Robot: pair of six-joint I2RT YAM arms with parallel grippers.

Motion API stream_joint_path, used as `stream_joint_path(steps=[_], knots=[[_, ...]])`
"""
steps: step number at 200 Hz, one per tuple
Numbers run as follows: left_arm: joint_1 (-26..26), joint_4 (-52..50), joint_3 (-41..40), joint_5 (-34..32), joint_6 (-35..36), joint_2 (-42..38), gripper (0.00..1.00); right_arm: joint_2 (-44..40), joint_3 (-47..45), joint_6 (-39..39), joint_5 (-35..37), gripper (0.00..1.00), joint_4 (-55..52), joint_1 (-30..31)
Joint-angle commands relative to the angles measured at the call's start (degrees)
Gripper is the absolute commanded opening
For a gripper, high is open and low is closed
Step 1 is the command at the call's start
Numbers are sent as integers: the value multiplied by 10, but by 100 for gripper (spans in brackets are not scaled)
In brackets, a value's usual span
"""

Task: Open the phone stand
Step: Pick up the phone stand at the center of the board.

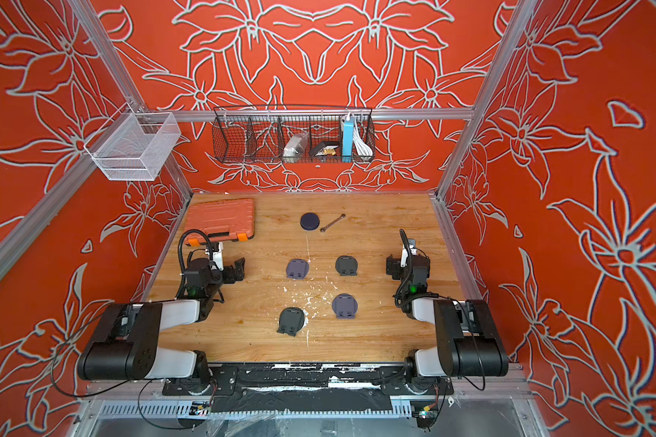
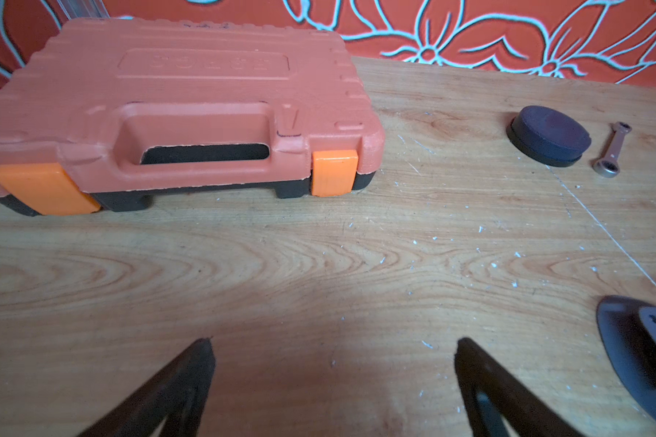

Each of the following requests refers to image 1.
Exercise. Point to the purple phone stand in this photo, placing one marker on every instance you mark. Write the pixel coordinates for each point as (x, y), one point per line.
(297, 269)
(345, 306)

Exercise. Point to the dark grey phone stand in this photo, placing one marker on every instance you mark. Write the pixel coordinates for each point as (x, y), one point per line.
(291, 321)
(346, 266)

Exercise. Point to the orange tool case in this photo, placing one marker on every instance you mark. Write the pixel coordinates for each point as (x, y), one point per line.
(223, 220)

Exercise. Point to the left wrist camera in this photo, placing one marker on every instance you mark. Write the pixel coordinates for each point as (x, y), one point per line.
(214, 253)

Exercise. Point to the dark round disc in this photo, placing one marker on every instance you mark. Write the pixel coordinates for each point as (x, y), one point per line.
(309, 221)

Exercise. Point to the plastic bag item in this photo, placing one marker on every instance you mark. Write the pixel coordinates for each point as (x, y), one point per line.
(295, 147)

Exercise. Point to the black wire basket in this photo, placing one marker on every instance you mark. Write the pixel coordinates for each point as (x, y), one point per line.
(255, 135)

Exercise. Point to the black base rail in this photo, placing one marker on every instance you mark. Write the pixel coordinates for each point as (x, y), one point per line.
(313, 388)

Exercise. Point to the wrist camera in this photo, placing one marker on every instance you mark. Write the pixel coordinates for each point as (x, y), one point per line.
(408, 252)
(214, 253)

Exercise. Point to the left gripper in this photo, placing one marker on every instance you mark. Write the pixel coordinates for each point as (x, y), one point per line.
(237, 271)

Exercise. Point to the clear plastic bin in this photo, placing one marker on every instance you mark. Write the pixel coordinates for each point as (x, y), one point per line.
(135, 147)

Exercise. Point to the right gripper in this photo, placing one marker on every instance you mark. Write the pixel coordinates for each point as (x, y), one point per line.
(394, 263)

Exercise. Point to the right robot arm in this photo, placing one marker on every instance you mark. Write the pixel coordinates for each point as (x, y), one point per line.
(467, 341)

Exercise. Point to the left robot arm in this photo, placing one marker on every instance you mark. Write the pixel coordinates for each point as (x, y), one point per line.
(125, 344)

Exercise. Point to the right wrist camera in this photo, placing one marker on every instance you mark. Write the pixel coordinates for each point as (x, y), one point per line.
(408, 252)

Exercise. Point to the black small box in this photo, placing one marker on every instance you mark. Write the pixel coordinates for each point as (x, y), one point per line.
(326, 149)

